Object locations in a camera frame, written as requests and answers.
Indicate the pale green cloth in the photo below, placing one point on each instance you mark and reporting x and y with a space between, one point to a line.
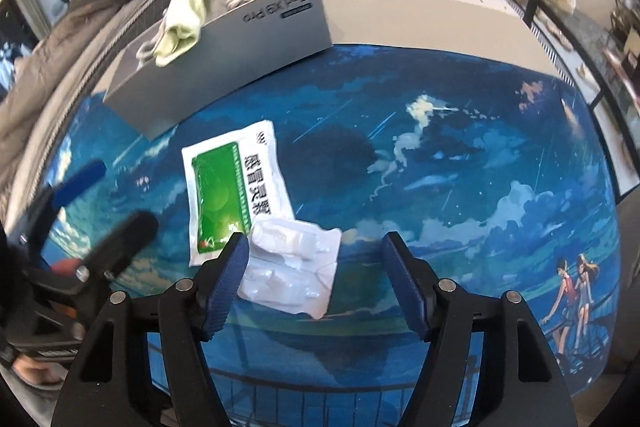
185 12

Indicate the olive jacket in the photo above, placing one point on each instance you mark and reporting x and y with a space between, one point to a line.
60 57

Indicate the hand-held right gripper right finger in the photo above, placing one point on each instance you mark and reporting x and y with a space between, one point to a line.
407 282

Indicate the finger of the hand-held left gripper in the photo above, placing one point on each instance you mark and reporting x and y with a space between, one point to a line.
127 234
80 182

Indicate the white plastic blister pack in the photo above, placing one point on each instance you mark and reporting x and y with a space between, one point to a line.
290 267

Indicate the grey quilted sofa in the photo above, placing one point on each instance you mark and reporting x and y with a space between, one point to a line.
75 82

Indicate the green and white sachet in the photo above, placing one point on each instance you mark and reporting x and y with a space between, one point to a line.
220 187

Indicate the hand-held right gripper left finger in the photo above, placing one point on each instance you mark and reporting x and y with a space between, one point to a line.
227 287

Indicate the grey cardboard box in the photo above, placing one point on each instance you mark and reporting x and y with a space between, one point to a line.
225 57

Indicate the person's left hand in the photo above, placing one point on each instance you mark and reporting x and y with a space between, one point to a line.
35 369

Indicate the blue sky printed desk mat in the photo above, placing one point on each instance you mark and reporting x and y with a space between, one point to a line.
450 157

